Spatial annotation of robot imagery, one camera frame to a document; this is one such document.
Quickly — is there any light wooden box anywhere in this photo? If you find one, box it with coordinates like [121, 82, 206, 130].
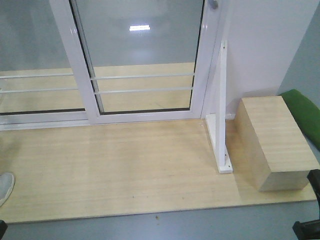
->
[234, 96, 319, 192]

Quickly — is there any white triangular support brace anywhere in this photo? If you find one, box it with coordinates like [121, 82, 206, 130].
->
[205, 40, 233, 174]

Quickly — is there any wooden platform board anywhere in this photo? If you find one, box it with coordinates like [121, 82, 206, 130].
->
[0, 119, 314, 223]

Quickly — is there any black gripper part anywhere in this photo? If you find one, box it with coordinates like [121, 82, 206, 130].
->
[0, 220, 8, 240]
[292, 169, 320, 240]

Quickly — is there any fixed glass door panel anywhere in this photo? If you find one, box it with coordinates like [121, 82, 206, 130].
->
[0, 0, 88, 127]

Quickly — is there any grey sneaker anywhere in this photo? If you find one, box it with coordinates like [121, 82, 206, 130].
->
[0, 172, 15, 206]

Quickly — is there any sliding glass door white frame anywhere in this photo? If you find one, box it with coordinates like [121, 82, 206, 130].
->
[49, 0, 224, 124]

